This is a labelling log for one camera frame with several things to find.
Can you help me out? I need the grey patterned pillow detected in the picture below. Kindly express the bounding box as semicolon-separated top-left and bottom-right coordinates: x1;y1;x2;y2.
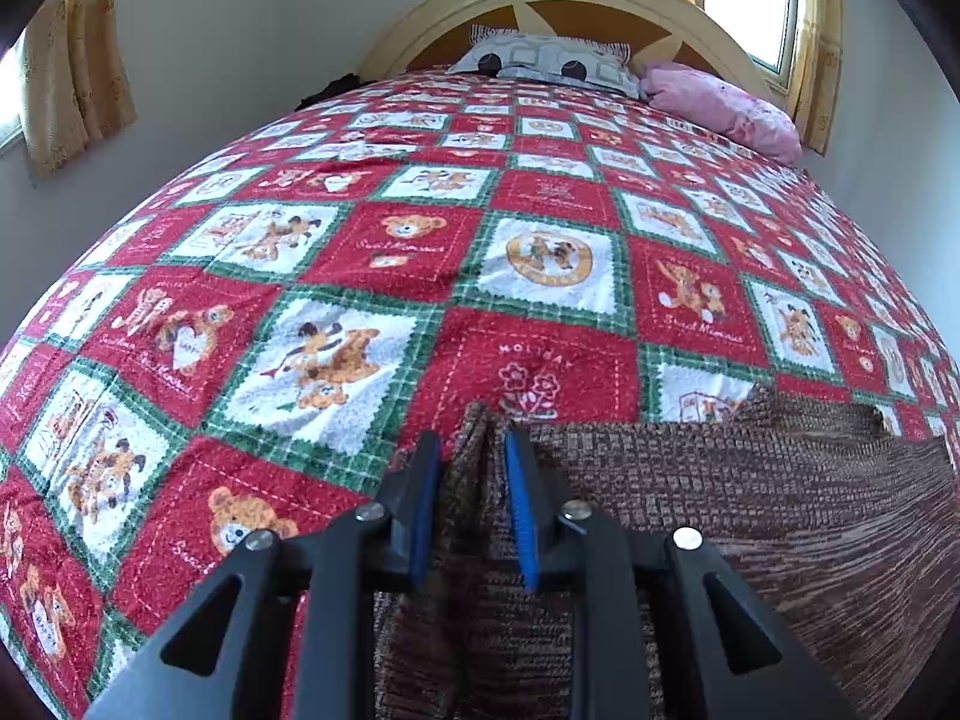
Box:
448;24;650;100

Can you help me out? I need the cream wooden headboard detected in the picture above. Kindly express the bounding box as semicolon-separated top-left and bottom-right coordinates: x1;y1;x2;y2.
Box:
360;0;777;102

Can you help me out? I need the narrow yellow window curtain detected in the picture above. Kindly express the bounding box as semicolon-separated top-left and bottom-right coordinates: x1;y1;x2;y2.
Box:
784;0;845;155

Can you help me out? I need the dark cloth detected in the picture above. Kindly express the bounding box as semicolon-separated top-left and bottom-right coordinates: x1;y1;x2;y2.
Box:
296;71;365;110

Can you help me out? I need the yellow side window curtain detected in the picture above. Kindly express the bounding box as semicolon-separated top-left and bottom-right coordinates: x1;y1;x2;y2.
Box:
19;0;140;181

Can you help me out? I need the bedroom window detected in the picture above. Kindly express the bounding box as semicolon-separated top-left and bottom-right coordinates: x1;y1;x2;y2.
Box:
705;0;807;95

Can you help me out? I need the red printed bed blanket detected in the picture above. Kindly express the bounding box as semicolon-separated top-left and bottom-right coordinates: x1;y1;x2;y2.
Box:
0;64;960;720

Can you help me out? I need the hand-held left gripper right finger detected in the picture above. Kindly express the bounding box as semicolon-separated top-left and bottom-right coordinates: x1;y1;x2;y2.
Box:
504;429;860;720

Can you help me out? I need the pink pillow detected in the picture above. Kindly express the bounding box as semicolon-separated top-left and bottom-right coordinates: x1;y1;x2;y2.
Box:
637;60;803;166

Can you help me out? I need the brown knitted sweater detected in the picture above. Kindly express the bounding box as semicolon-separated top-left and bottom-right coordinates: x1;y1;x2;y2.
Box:
371;382;957;720

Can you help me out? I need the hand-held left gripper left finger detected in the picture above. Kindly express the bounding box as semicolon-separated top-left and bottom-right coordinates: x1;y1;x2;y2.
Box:
82;431;443;720

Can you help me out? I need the side window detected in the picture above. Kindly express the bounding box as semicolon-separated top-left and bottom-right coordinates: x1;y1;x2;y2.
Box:
0;37;31;158

